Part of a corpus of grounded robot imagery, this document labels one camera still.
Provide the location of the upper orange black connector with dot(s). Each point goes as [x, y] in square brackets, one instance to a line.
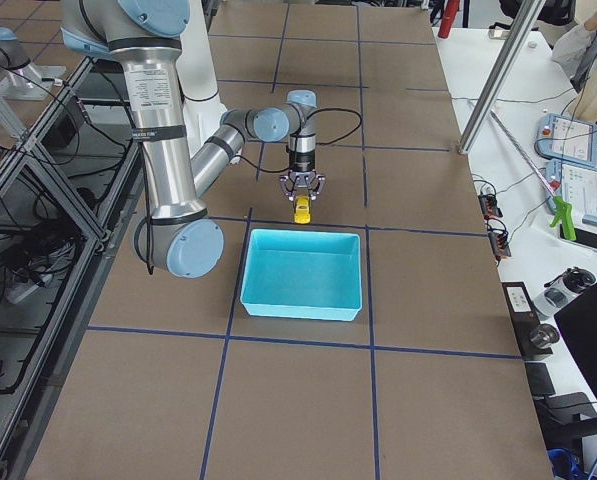
[489, 206]

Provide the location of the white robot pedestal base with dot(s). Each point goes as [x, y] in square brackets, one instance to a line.
[201, 104]

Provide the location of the black box with label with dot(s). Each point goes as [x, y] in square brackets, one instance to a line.
[524, 320]

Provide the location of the turquoise plastic bin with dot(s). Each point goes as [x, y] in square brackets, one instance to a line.
[303, 275]

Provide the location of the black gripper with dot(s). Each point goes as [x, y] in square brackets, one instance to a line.
[301, 163]

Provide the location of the lower teach pendant tablet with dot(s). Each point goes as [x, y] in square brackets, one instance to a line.
[577, 185]

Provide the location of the aluminium frame post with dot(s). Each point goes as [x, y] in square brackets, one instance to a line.
[520, 29]

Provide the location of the black smartphone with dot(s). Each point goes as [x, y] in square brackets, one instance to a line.
[582, 238]

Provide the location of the green plastic clamp tool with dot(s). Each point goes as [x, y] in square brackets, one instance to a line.
[563, 216]

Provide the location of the teach pendant tablet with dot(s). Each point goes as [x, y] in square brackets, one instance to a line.
[562, 137]
[577, 185]

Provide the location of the lower orange black connector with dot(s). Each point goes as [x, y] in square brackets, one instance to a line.
[498, 239]

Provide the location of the white grey camera device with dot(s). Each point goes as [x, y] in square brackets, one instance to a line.
[562, 290]

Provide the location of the orange black connector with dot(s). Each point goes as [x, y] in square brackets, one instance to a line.
[489, 206]
[498, 239]

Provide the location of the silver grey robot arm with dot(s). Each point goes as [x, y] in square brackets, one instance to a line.
[20, 77]
[177, 234]

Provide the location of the yellow beetle toy car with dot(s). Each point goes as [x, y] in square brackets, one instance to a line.
[302, 210]

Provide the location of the red cylinder bottle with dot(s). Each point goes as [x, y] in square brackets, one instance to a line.
[451, 9]

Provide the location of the upper teach pendant tablet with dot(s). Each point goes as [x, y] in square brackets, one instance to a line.
[562, 137]

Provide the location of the person in white clothes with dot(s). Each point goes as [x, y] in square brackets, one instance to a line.
[576, 52]

